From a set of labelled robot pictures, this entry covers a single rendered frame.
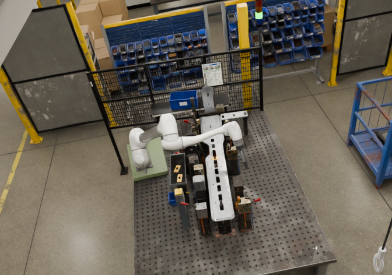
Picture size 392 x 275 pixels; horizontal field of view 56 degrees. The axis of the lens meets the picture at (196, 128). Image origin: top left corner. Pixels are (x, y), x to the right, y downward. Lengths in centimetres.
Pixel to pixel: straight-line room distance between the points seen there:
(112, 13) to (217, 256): 574
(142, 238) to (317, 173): 234
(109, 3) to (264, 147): 483
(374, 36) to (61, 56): 445
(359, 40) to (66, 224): 475
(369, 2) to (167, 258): 432
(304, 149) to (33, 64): 377
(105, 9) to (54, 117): 281
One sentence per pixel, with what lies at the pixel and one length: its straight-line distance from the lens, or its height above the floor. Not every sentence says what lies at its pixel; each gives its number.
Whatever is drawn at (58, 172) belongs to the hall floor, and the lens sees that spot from 554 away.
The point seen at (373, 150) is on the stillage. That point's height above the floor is 16.
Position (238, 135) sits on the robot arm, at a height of 134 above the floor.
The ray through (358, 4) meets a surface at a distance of 580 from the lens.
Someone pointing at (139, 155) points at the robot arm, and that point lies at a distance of 364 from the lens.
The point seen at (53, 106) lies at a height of 57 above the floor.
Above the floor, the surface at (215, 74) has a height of 130.
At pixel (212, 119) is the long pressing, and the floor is 100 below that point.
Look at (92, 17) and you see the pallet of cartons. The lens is 754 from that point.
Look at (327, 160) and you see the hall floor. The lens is 495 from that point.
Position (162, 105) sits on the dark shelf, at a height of 103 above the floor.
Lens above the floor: 347
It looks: 39 degrees down
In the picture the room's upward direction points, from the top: 10 degrees counter-clockwise
